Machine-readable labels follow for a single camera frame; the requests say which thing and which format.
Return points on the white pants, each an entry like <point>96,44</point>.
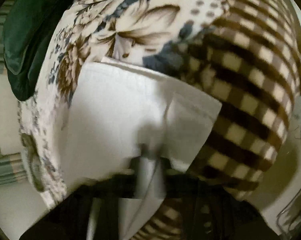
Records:
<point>117,107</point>

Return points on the floral bed blanket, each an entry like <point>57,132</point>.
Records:
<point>243,53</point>

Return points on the dark green velvet blanket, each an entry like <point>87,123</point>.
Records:
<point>27,32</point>

